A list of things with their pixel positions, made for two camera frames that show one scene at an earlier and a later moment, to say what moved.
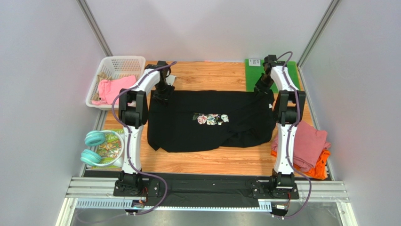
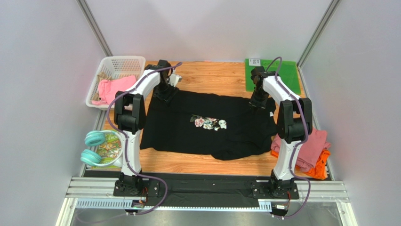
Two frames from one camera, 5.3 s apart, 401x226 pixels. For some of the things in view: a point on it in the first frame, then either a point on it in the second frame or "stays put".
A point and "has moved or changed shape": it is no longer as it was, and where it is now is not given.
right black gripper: x=261 y=88 -> x=258 y=102
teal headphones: x=95 y=138 stays put
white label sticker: x=254 y=62 stays put
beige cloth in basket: x=100 y=76 stays put
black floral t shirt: x=194 y=120 has moved or changed shape
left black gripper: x=164 y=97 stays put
